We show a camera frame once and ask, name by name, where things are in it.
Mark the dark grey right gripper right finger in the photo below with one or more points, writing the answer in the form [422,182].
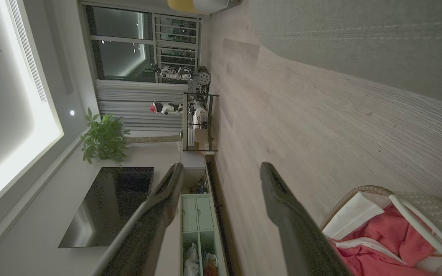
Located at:
[297,237]

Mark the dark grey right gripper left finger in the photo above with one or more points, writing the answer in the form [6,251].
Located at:
[144,230]

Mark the red cloth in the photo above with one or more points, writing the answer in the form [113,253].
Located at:
[390,234]

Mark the black flat television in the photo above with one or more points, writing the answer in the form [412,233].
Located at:
[113,203]

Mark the white cabinet with green doors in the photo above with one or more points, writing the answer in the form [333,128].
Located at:
[198,214]

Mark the white plastic bag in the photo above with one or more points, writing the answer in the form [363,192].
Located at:
[191,262]

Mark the orange bag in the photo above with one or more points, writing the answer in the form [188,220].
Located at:
[210,266]

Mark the green potted plant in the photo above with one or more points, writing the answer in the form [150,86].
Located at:
[104,140]

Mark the white robot with red head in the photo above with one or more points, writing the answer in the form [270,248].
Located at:
[165,108]

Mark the white pleated curtain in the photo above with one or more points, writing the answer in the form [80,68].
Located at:
[136,103]

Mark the white machine parts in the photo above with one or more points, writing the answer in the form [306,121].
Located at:
[198,115]

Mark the white wicker laundry basket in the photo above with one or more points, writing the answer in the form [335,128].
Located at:
[432,214]

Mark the white humanoid robot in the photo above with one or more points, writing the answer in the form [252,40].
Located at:
[175,73]

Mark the large framed window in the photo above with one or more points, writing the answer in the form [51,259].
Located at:
[121,53]

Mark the linear ceiling air vent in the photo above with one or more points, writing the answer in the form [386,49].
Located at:
[29,53]

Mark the grey rug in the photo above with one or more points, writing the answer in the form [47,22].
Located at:
[378,38]

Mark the yellow round seat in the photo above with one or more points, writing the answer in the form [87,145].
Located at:
[180,4]

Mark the black metal frame rack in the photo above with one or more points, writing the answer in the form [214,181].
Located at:
[210,122]

